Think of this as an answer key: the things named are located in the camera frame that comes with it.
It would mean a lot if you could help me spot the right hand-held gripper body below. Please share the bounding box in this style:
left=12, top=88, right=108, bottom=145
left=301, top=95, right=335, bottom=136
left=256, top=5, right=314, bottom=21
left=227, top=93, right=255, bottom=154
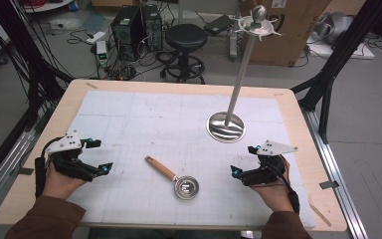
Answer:
left=240, top=139, right=298, bottom=187

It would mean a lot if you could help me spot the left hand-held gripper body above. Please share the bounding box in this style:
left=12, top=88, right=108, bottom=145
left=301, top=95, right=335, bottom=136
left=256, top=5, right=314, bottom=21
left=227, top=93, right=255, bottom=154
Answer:
left=44, top=129, right=100, bottom=183

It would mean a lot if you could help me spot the metal utensil stand with hooks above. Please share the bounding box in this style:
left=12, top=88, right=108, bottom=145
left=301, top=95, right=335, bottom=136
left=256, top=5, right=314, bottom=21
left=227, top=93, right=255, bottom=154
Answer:
left=205, top=4, right=283, bottom=144

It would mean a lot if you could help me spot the metal ladle with wooden handle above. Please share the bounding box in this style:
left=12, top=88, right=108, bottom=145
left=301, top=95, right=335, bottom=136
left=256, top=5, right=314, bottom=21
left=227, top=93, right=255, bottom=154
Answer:
left=144, top=154, right=201, bottom=201

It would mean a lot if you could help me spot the person's left hand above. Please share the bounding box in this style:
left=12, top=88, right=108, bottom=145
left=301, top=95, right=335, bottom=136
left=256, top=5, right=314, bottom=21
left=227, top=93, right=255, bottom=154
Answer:
left=42, top=162, right=88, bottom=201

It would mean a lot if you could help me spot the person's right hand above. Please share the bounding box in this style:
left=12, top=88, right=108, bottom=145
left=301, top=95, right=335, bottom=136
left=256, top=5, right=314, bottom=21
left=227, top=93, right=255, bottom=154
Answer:
left=250, top=156, right=296, bottom=214

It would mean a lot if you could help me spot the grey tape piece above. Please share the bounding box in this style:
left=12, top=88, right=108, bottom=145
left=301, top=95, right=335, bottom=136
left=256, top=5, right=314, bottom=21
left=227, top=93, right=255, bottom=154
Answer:
left=318, top=179, right=340, bottom=190
left=14, top=166, right=35, bottom=176

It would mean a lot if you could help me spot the white grid mat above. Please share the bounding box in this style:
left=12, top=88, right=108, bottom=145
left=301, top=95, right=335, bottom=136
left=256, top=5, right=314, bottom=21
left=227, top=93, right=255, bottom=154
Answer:
left=66, top=90, right=316, bottom=230

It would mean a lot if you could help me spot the long tan tape strip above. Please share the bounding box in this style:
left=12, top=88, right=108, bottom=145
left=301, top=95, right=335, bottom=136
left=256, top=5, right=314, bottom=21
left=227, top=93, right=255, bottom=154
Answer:
left=308, top=202, right=332, bottom=228

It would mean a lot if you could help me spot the small white power supply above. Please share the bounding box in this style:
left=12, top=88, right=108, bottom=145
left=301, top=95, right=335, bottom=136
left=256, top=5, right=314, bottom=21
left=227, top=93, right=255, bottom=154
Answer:
left=95, top=40, right=109, bottom=68

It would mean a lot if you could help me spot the long white power strip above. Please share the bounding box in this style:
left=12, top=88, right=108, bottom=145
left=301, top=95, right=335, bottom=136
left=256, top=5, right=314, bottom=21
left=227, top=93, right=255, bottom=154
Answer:
left=229, top=31, right=240, bottom=63

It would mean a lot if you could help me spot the large cardboard box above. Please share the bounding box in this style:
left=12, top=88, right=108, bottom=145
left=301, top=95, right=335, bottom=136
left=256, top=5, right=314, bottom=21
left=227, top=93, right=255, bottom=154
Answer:
left=238, top=0, right=333, bottom=68

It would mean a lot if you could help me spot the large black computer tower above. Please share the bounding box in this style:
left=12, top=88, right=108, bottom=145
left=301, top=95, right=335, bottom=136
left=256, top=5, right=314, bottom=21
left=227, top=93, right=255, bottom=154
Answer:
left=110, top=5, right=146, bottom=63

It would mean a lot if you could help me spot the white flat board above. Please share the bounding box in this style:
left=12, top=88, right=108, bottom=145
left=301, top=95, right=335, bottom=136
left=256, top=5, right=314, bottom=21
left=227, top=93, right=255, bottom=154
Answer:
left=305, top=34, right=376, bottom=61

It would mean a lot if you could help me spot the flat black device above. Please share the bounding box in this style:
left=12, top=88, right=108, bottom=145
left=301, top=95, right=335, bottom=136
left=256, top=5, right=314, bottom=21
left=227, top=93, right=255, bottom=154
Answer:
left=203, top=13, right=235, bottom=37

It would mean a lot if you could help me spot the slim black computer tower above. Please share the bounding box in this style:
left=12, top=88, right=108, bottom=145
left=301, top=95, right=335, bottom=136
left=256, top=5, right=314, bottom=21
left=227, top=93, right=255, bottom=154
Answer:
left=140, top=3, right=164, bottom=53

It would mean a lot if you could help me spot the black round stool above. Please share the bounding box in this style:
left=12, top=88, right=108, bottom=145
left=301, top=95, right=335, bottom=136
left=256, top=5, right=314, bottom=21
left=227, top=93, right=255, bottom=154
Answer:
left=155, top=23, right=210, bottom=85

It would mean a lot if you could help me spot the grey crumpled bag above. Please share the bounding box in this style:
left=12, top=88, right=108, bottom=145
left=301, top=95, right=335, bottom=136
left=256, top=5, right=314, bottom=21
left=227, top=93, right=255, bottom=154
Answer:
left=312, top=11, right=354, bottom=46

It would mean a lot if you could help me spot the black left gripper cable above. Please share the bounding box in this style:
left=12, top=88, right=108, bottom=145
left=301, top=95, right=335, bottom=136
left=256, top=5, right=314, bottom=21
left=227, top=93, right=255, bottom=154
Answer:
left=34, top=136, right=65, bottom=200

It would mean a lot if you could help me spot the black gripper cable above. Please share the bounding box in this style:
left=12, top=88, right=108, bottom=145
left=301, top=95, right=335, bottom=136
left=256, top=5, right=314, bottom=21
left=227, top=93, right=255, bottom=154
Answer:
left=34, top=136, right=65, bottom=200
left=268, top=154, right=301, bottom=215

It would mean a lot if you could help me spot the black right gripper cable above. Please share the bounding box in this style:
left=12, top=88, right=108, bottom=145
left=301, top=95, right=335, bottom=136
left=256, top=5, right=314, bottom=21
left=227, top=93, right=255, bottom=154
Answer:
left=268, top=154, right=301, bottom=215

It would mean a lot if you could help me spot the aluminium floor rail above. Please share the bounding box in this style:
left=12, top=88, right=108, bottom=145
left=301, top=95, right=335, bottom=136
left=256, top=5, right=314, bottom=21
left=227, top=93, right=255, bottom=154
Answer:
left=0, top=109, right=53, bottom=219
left=300, top=107, right=369, bottom=239

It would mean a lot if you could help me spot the black metal frame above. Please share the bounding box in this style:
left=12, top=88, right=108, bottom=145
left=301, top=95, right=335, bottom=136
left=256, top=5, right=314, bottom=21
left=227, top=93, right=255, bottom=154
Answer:
left=0, top=0, right=75, bottom=134
left=290, top=0, right=382, bottom=144

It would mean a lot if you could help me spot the black floor cable bundle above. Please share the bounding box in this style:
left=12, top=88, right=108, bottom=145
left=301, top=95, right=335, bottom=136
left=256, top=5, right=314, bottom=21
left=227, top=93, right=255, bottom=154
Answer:
left=104, top=49, right=167, bottom=82

